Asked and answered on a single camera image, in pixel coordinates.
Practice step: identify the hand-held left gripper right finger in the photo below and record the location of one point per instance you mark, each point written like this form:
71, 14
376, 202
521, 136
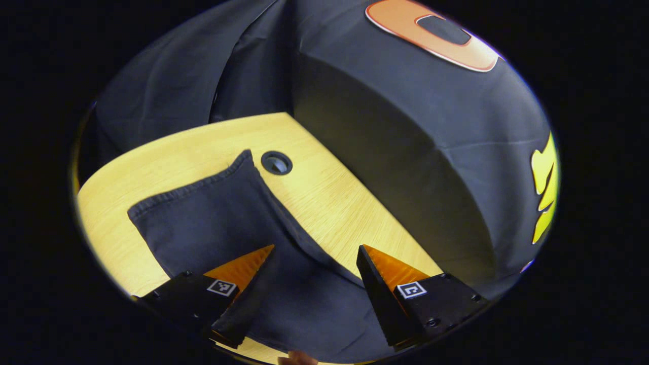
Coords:
380, 304

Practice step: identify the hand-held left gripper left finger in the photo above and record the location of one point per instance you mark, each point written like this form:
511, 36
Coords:
248, 309

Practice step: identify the dark blue jeans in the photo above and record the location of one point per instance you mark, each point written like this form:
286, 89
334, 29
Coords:
213, 223

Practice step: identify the black backdrop cloth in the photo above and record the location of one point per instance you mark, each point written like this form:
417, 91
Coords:
405, 126

